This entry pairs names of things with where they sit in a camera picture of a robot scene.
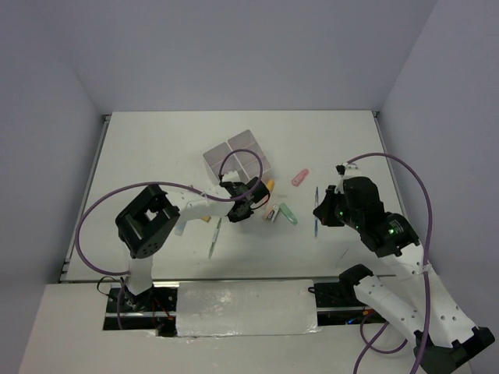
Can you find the green gel pen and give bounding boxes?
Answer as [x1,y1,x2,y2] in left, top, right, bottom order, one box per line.
[208,217,222,259]

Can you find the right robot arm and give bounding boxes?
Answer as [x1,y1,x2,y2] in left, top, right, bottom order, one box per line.
[313,176,495,373]

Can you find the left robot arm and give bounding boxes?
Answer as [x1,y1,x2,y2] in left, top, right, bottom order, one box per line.
[115,177,271,311]

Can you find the pink mini stapler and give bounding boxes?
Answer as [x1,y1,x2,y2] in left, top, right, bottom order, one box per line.
[263,204,280,223]

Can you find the pink orange highlighter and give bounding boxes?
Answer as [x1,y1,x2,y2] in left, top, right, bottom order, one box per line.
[260,179,275,208]

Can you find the left white divided container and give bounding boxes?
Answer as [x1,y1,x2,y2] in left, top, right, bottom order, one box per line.
[203,143,249,185]

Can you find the white divided container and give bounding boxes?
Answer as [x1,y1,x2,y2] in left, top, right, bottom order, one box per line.
[203,143,249,185]
[228,129,271,183]

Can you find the pink eraser case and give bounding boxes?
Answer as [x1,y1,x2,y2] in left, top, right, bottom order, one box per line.
[291,168,310,187]

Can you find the right white divided container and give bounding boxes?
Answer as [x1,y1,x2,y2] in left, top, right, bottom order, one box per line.
[228,129,271,183]

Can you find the light blue pen case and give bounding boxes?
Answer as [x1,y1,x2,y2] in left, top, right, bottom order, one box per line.
[174,221,186,237]

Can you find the silver foil sheet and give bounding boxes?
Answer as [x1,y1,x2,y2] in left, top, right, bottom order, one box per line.
[175,280,320,337]

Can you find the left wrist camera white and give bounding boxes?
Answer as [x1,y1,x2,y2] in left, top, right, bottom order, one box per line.
[219,170,241,187]

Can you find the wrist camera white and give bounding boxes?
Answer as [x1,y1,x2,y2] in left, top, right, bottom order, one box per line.
[335,163,363,181]
[219,170,241,187]

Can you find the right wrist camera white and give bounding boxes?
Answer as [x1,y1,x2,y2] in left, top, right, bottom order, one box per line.
[335,163,363,181]

